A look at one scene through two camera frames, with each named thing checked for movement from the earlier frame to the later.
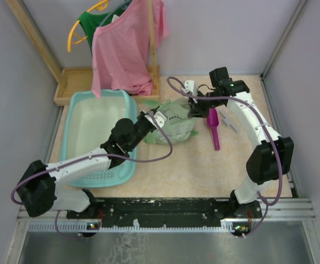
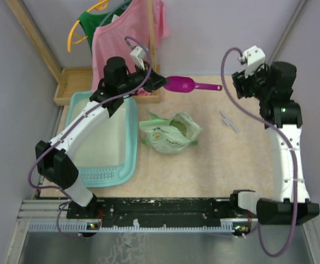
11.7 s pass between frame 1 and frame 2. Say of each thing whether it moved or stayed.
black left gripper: moved
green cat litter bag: moved
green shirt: stayed
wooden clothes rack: stayed
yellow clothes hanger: stayed
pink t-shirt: stayed
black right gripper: moved
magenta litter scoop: moved
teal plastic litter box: stayed
